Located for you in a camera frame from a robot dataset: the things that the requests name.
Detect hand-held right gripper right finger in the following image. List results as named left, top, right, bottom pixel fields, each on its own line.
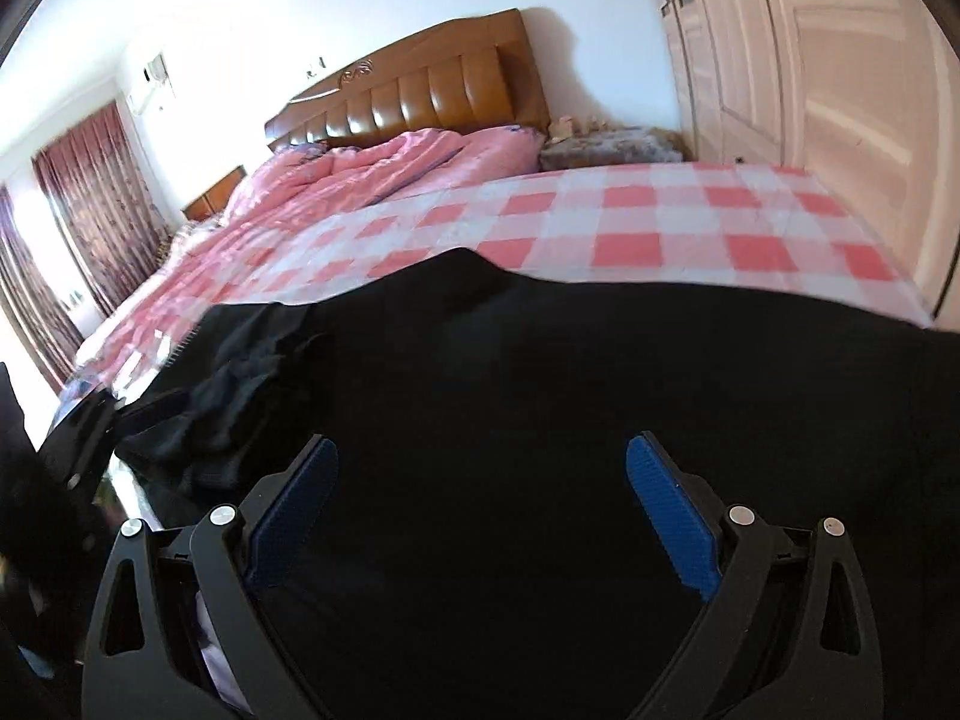
left=625, top=431, right=886, bottom=720

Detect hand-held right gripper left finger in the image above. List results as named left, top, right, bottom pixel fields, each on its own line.
left=81, top=433, right=340, bottom=720

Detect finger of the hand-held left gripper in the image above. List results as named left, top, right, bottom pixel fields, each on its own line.
left=41, top=388, right=119, bottom=497

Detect black pants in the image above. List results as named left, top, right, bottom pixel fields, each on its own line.
left=112, top=247, right=960, bottom=720

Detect dark red patterned curtain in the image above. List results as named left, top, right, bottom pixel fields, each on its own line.
left=30, top=101, right=173, bottom=316
left=0, top=184, right=85, bottom=391

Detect pink checked bed sheet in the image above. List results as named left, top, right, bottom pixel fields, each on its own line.
left=75, top=161, right=927, bottom=398

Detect wooden nightstand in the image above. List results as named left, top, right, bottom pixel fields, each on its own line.
left=182, top=165, right=248, bottom=222

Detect pink quilt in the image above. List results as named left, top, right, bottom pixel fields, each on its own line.
left=75, top=126, right=542, bottom=376

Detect white air conditioner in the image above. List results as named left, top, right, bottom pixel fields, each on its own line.
left=124, top=52, right=175, bottom=117

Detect floral covered nightstand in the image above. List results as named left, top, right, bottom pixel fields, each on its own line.
left=538, top=126, right=685, bottom=172

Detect wooden headboard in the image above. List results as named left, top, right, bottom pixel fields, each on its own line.
left=264, top=9, right=552, bottom=155

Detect pale wooden wardrobe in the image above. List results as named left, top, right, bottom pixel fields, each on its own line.
left=637, top=0, right=960, bottom=331

